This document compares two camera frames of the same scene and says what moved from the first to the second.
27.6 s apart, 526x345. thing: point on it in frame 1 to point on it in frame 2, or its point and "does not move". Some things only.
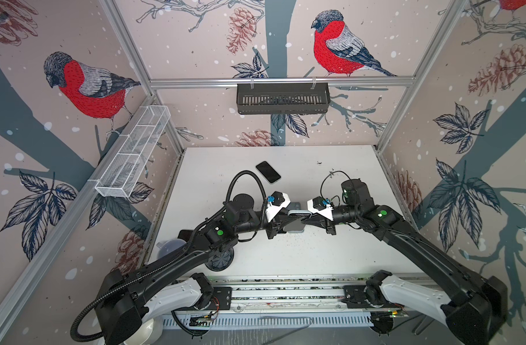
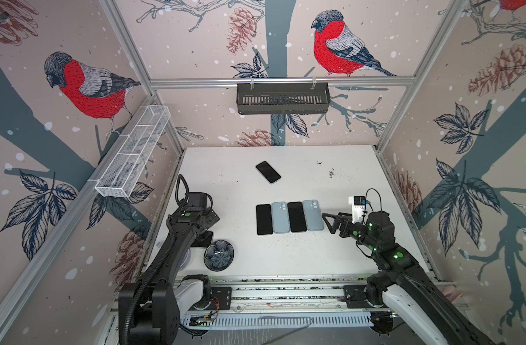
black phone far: [268, 172] does not move
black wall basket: [283, 98] does not move
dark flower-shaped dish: [221, 260] does not move
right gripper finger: [313, 221] to [335, 224]
